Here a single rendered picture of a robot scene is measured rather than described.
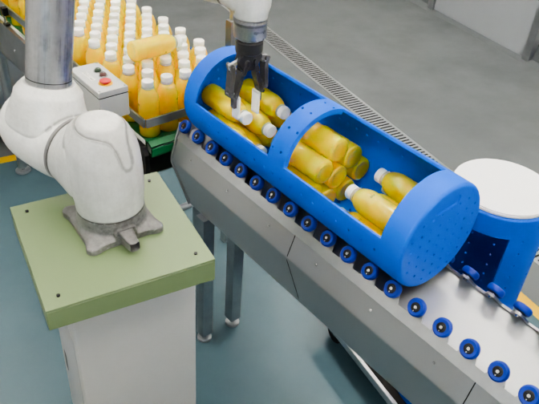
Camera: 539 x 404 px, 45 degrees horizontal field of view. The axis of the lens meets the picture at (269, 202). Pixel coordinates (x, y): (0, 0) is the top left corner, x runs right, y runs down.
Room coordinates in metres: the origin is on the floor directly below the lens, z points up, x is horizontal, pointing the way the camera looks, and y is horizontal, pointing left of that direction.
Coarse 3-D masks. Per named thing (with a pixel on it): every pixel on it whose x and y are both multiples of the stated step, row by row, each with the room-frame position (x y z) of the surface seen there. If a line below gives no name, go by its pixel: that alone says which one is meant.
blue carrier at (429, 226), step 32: (224, 64) 1.81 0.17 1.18; (192, 96) 1.69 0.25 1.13; (288, 96) 1.79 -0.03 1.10; (320, 96) 1.57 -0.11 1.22; (224, 128) 1.57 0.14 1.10; (288, 128) 1.43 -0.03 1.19; (352, 128) 1.57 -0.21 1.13; (256, 160) 1.46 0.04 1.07; (288, 160) 1.38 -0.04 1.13; (384, 160) 1.48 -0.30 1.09; (416, 160) 1.39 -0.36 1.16; (288, 192) 1.37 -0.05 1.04; (320, 192) 1.28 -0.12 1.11; (416, 192) 1.16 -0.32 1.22; (448, 192) 1.15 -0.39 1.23; (352, 224) 1.18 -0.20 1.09; (416, 224) 1.09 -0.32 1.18; (448, 224) 1.18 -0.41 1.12; (384, 256) 1.10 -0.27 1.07; (416, 256) 1.11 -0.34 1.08; (448, 256) 1.20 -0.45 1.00
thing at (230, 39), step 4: (228, 20) 2.37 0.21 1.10; (228, 24) 2.37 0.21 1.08; (232, 24) 2.36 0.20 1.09; (228, 28) 2.37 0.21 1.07; (232, 28) 2.36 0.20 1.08; (228, 32) 2.37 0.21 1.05; (232, 32) 2.36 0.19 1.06; (228, 36) 2.37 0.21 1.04; (232, 36) 2.36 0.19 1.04; (228, 40) 2.37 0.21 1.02; (232, 40) 2.36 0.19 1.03; (228, 44) 2.37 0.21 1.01; (232, 44) 2.36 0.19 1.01; (224, 236) 2.36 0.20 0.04; (224, 240) 2.36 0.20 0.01
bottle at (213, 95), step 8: (208, 88) 1.75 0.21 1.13; (216, 88) 1.74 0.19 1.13; (208, 96) 1.73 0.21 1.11; (216, 96) 1.71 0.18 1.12; (224, 96) 1.70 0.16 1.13; (208, 104) 1.73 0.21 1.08; (216, 104) 1.69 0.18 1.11; (224, 104) 1.67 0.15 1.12; (224, 112) 1.66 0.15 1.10; (240, 112) 1.64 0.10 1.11; (232, 120) 1.65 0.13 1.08
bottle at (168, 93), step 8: (160, 80) 1.88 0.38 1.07; (160, 88) 1.86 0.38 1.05; (168, 88) 1.86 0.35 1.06; (160, 96) 1.85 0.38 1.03; (168, 96) 1.85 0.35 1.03; (176, 96) 1.87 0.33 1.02; (160, 104) 1.85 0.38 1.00; (168, 104) 1.85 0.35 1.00; (176, 104) 1.87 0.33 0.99; (160, 112) 1.85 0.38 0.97; (176, 120) 1.87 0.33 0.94; (160, 128) 1.86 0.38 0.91; (168, 128) 1.85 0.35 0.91; (176, 128) 1.87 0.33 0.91
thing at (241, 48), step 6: (240, 42) 1.60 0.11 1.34; (246, 42) 1.60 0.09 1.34; (258, 42) 1.61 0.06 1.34; (240, 48) 1.60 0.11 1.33; (246, 48) 1.59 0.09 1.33; (252, 48) 1.60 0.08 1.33; (258, 48) 1.61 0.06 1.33; (240, 54) 1.60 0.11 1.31; (246, 54) 1.59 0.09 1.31; (252, 54) 1.60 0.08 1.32; (258, 54) 1.61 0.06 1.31; (240, 60) 1.60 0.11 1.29; (246, 60) 1.61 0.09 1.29; (252, 60) 1.63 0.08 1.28; (258, 60) 1.64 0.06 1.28; (240, 66) 1.60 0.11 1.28; (252, 66) 1.63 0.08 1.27
